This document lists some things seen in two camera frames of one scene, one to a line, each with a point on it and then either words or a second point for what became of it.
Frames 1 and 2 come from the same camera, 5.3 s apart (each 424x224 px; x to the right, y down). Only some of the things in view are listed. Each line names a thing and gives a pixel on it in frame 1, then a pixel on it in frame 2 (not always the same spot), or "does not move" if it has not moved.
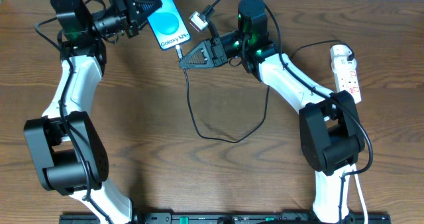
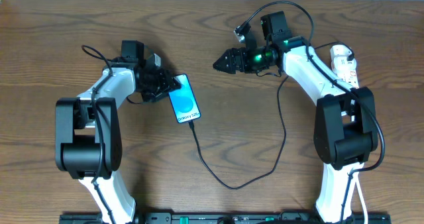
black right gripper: x=216 y=51 → x=240 y=60
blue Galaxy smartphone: x=166 y=23 → x=183 y=101
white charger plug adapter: x=340 y=50 does not move
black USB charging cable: x=179 y=51 → x=284 y=128
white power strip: x=346 y=77 does not move
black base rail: x=228 y=218 does not move
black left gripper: x=128 y=14 → x=164 y=83
